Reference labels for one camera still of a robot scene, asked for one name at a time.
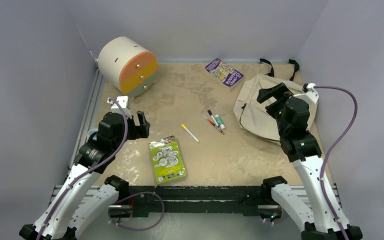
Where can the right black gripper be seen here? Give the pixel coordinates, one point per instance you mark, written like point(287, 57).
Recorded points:
point(280, 90)

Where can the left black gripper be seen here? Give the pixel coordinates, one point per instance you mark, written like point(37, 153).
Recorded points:
point(138, 131)

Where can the beige canvas backpack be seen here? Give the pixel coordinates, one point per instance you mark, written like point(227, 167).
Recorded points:
point(252, 116)

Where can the green activity book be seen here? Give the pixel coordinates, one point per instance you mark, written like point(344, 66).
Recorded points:
point(167, 160)

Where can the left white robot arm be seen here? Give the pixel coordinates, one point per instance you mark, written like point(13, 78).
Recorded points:
point(67, 216)

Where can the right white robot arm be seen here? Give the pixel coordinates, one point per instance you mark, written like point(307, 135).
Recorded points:
point(323, 218)

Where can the yellow marker pen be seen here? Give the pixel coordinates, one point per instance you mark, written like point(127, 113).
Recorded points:
point(190, 133)

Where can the purple paperback book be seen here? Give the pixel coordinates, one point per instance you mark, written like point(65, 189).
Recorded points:
point(224, 73)

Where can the round white drawer cabinet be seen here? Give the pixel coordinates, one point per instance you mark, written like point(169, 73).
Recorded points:
point(127, 66)

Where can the green white glue stick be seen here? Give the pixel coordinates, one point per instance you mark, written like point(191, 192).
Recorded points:
point(220, 122)

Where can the blue capped white marker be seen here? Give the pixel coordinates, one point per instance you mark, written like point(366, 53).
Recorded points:
point(213, 118)

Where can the red orange pen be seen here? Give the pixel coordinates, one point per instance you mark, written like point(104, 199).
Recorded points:
point(214, 125)

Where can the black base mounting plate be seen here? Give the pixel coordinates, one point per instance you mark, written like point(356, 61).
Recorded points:
point(248, 201)

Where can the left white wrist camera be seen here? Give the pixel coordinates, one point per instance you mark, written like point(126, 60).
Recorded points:
point(121, 102)

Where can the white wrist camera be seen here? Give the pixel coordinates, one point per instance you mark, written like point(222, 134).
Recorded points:
point(309, 94)
point(121, 102)

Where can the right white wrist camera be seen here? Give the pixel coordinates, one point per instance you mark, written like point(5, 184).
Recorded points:
point(309, 94)

